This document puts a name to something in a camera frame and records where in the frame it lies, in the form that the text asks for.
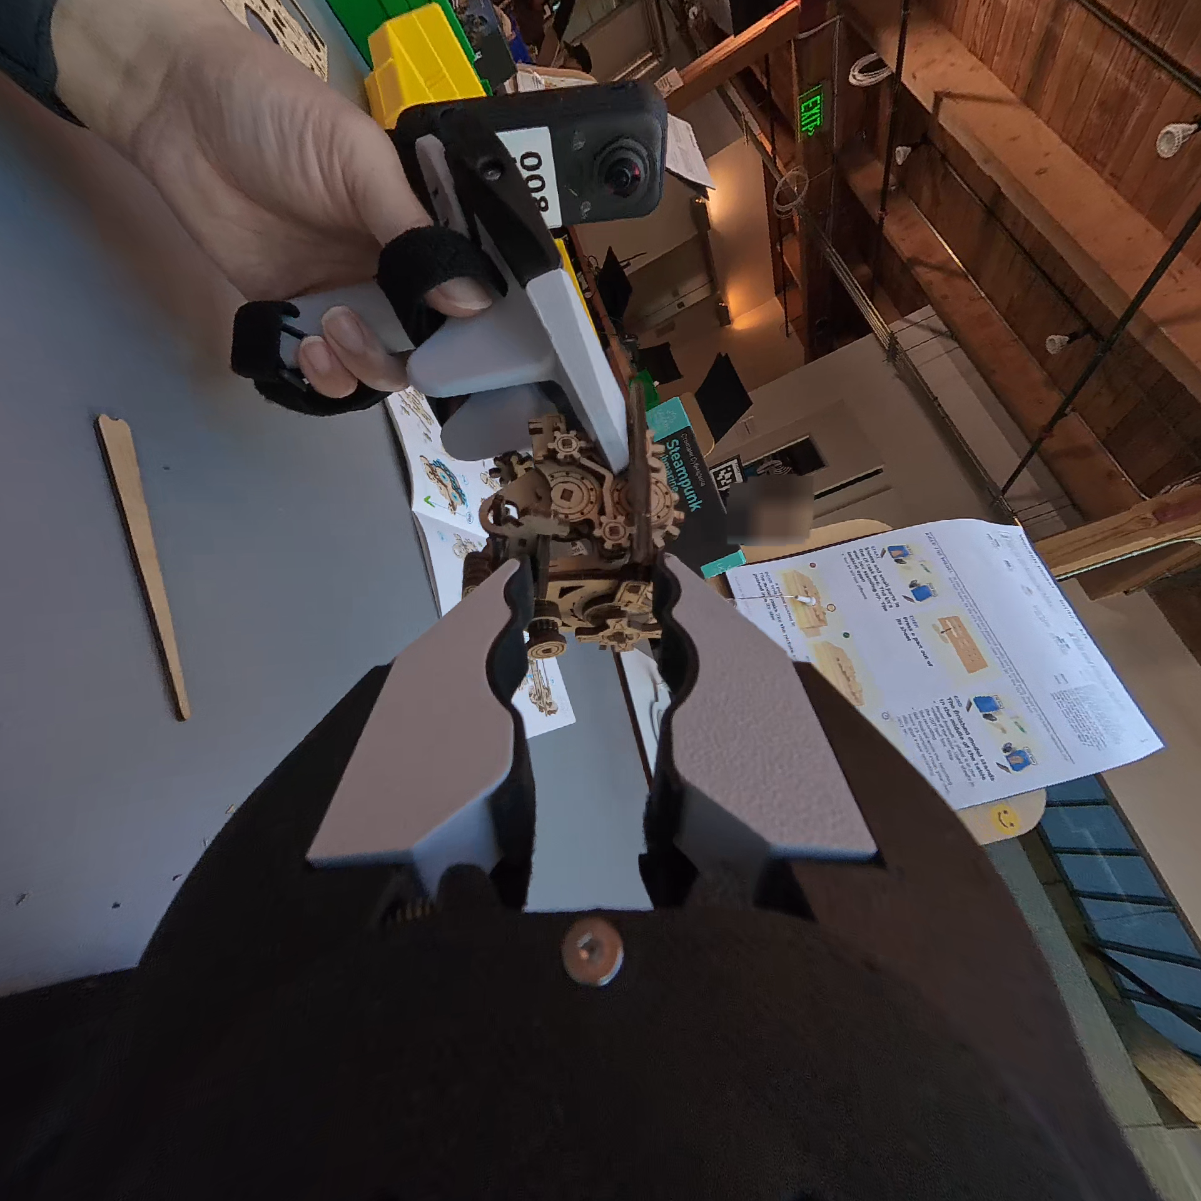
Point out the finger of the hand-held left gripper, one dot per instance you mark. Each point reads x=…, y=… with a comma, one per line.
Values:
x=582, y=366
x=497, y=423

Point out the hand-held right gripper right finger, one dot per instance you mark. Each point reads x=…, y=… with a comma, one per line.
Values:
x=770, y=751

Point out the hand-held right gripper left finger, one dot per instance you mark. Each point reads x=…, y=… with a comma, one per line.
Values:
x=413, y=751

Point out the wooden gear model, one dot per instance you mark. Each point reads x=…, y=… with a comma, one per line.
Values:
x=573, y=525

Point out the thin wooden stick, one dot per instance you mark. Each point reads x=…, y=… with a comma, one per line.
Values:
x=146, y=563

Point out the black model kit box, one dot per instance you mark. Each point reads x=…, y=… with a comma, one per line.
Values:
x=694, y=489

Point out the person's left hand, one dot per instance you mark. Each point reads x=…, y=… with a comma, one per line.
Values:
x=234, y=141

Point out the yellow plastic bin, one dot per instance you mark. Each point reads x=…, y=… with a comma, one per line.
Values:
x=422, y=56

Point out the assembly instruction booklet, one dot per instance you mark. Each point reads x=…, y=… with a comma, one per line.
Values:
x=441, y=535

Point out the white flat base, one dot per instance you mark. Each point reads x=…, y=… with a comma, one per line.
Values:
x=647, y=704

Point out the green plastic bin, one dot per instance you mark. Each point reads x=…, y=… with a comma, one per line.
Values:
x=375, y=15

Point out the printed instruction sheet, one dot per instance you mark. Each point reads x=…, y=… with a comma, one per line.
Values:
x=985, y=639

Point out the yellow smiley sticker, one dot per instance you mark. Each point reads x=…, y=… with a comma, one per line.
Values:
x=1006, y=819

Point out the laser-cut plywood sheet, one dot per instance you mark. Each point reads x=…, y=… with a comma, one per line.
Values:
x=291, y=34

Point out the green exit sign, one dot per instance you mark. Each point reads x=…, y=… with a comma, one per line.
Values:
x=811, y=113

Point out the black wristband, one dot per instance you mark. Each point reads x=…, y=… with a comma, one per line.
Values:
x=34, y=56

